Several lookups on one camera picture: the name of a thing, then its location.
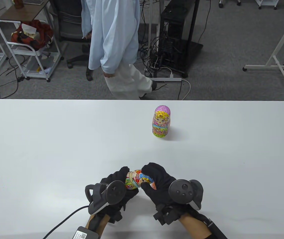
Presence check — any person's left hand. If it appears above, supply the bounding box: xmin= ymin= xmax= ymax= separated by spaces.
xmin=99 ymin=166 xmax=139 ymax=224

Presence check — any person's right hand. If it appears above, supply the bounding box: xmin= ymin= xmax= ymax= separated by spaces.
xmin=141 ymin=163 xmax=207 ymax=226

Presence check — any red and blue Russian doll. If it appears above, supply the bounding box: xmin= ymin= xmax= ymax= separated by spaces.
xmin=125 ymin=169 xmax=156 ymax=191

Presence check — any large pink Russian doll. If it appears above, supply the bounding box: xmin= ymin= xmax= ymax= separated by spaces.
xmin=152 ymin=105 xmax=171 ymax=138

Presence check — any person's right forearm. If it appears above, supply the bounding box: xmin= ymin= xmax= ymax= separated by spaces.
xmin=179 ymin=212 xmax=212 ymax=239

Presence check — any person's left forearm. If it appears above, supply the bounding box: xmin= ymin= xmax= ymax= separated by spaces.
xmin=88 ymin=214 xmax=110 ymax=234

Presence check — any dark grey tracking controller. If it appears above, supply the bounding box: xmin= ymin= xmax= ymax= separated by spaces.
xmin=169 ymin=179 xmax=204 ymax=211
xmin=85 ymin=180 xmax=127 ymax=215

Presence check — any white vertical pole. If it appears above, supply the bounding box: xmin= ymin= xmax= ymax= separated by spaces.
xmin=147 ymin=0 xmax=153 ymax=77

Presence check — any white rolling cart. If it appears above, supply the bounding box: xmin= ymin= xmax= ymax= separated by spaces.
xmin=0 ymin=19 xmax=64 ymax=82

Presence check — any black office chair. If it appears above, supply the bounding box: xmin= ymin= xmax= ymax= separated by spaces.
xmin=50 ymin=0 xmax=94 ymax=81

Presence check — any black computer tower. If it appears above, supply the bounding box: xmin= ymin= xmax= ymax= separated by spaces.
xmin=154 ymin=0 xmax=204 ymax=78

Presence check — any red patterned bag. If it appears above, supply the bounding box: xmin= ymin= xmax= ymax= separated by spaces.
xmin=10 ymin=20 xmax=54 ymax=49

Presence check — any white tissue paper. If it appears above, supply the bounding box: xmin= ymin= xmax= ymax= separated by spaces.
xmin=21 ymin=23 xmax=37 ymax=38

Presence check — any whiteboard on white stand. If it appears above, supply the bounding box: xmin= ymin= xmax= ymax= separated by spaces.
xmin=243 ymin=5 xmax=284 ymax=102

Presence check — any brown wooden side table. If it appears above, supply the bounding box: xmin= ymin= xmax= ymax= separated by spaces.
xmin=0 ymin=0 xmax=50 ymax=21

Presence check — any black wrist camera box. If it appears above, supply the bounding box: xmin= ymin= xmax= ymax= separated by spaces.
xmin=204 ymin=218 xmax=228 ymax=239
xmin=72 ymin=226 xmax=99 ymax=239

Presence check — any black wrist box cable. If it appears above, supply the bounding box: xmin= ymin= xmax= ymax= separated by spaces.
xmin=42 ymin=205 xmax=90 ymax=239

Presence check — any white power cable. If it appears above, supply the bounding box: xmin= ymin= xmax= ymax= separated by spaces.
xmin=181 ymin=79 xmax=191 ymax=100

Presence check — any tangle of black cables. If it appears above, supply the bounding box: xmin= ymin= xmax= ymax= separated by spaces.
xmin=138 ymin=0 xmax=163 ymax=78

